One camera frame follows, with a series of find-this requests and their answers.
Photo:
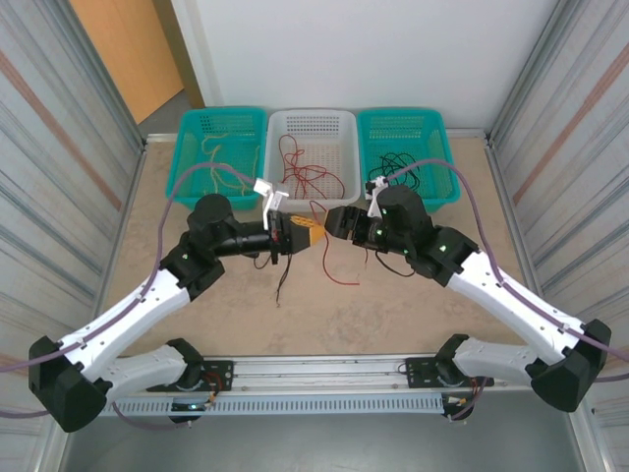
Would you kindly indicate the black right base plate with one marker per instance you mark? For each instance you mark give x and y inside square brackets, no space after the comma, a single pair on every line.
[417,369]

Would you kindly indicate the teal plastic basket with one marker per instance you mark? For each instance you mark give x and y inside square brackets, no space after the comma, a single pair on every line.
[442,137]
[196,128]

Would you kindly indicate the white plastic basket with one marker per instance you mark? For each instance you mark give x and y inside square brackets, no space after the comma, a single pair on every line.
[314,123]

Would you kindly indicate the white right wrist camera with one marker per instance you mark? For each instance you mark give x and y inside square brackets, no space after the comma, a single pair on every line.
[376,196]

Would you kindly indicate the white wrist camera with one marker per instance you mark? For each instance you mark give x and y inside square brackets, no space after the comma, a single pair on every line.
[376,196]
[272,192]

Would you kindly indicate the long aluminium base rail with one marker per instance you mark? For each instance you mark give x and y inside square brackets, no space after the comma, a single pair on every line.
[319,369]

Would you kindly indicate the aluminium table frame bar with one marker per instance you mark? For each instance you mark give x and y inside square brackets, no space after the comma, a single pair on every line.
[133,192]
[467,134]
[517,236]

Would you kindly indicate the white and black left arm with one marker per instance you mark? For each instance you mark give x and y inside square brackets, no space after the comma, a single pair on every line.
[123,314]

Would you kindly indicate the orange door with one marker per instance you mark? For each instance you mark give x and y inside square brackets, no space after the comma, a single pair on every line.
[123,49]

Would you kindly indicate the brown door frame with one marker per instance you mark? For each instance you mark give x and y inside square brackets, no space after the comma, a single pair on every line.
[178,44]

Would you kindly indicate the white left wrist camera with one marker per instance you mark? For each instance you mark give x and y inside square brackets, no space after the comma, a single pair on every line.
[272,192]

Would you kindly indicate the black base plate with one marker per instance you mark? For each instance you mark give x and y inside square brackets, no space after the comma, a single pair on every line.
[417,369]
[221,369]

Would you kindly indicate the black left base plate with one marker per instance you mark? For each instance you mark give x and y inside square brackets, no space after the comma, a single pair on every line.
[221,369]

